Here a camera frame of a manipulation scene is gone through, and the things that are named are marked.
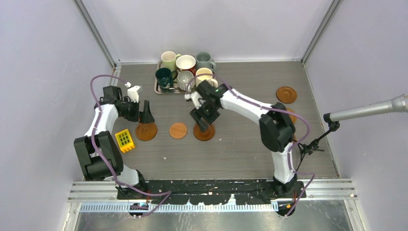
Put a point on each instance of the silver microphone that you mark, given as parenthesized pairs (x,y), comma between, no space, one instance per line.
(397,104)

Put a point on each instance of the cream mug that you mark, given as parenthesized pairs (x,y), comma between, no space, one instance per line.
(205,74)

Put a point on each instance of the grey ribbed mug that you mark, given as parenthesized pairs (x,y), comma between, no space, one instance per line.
(184,80)

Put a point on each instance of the dark green mug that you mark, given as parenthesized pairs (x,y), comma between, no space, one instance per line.
(164,77)

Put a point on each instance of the grooved wooden coaster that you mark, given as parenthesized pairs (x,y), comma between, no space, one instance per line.
(206,135)
(292,117)
(146,132)
(286,94)

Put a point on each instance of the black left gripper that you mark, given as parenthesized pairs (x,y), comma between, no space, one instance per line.
(145,117)

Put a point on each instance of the black microphone stand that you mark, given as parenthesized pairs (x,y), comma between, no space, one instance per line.
(314,145)

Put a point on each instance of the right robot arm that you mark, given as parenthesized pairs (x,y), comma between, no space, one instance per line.
(276,127)

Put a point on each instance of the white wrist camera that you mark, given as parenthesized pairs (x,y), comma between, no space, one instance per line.
(133,92)
(193,97)

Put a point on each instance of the red white mug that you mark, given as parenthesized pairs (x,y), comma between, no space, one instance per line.
(186,63)

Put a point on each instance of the light green mug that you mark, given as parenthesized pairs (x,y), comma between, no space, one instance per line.
(168,60)

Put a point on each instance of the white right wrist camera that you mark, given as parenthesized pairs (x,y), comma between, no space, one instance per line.
(193,97)

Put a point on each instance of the plain light wooden coaster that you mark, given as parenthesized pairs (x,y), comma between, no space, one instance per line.
(178,130)

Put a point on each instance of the yellow toy block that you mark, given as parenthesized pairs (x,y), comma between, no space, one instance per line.
(125,141)

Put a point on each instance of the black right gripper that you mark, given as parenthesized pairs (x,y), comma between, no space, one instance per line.
(198,112)

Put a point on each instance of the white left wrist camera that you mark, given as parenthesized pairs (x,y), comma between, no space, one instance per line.
(133,92)

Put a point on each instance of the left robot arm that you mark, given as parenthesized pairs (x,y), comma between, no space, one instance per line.
(98,154)

